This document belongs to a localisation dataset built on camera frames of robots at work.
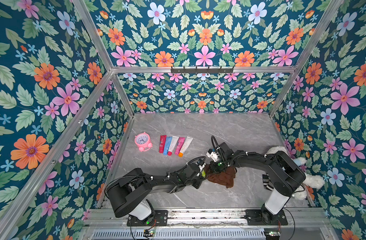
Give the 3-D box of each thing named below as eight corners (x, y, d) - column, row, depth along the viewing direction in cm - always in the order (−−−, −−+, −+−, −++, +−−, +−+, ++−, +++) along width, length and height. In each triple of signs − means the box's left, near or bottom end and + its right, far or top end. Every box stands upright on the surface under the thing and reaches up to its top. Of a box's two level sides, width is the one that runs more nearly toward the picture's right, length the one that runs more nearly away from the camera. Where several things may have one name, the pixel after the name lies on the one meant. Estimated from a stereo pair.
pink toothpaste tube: (174, 154, 99) (173, 153, 97) (179, 138, 108) (179, 136, 106) (179, 155, 99) (179, 154, 97) (184, 139, 107) (184, 137, 106)
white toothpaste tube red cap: (166, 155, 99) (165, 153, 97) (173, 137, 108) (172, 135, 106) (172, 156, 98) (171, 154, 96) (178, 138, 107) (178, 136, 105)
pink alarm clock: (140, 153, 100) (139, 150, 97) (134, 139, 107) (132, 136, 104) (155, 146, 103) (153, 143, 100) (147, 133, 111) (146, 130, 108)
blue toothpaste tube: (162, 155, 98) (162, 153, 97) (167, 138, 107) (166, 136, 106) (168, 155, 98) (167, 153, 96) (172, 138, 107) (171, 136, 105)
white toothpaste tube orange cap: (177, 156, 98) (177, 154, 97) (187, 137, 108) (186, 136, 106) (183, 158, 97) (183, 156, 95) (192, 139, 107) (192, 138, 105)
